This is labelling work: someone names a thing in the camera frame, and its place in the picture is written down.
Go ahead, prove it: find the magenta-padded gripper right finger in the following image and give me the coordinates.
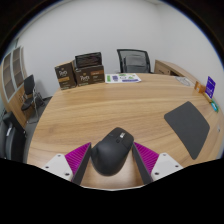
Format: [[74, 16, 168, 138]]
[[132, 141, 184, 186]]

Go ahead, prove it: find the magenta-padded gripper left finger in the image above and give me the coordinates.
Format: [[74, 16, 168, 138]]
[[41, 142, 92, 186]]

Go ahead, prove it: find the black computer mouse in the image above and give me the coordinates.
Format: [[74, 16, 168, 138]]
[[90, 126, 135, 177]]

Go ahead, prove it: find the dark grey mouse pad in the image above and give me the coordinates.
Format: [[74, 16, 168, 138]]
[[163, 101, 211, 161]]

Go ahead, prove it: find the black padded swivel chair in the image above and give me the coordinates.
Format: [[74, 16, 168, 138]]
[[0, 111, 28, 163]]

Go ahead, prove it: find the wide brown cardboard box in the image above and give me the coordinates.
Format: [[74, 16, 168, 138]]
[[72, 64, 106, 87]]

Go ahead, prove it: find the small brown cardboard box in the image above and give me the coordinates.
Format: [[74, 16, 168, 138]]
[[54, 60, 78, 91]]

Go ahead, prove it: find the white printed paper sheet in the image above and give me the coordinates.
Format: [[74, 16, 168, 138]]
[[104, 72, 142, 84]]

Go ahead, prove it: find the round grey disc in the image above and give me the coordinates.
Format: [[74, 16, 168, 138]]
[[174, 75, 193, 87]]

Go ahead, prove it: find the small orange box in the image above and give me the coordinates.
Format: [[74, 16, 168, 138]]
[[194, 81, 207, 94]]

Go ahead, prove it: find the black visitor chair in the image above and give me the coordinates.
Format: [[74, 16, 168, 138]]
[[20, 74, 44, 124]]

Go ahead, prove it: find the wooden side desk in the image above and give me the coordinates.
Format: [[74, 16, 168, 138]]
[[153, 59, 198, 84]]

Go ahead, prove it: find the purple sign card with stand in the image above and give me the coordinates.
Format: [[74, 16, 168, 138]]
[[204, 75, 217, 100]]

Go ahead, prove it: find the black mesh office chair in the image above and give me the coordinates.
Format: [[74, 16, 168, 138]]
[[116, 48, 153, 74]]

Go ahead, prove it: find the dark printed cardboard box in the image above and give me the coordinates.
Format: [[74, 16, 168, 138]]
[[74, 51, 103, 70]]

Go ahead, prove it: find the wooden shelf unit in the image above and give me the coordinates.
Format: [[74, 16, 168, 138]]
[[0, 45, 29, 128]]

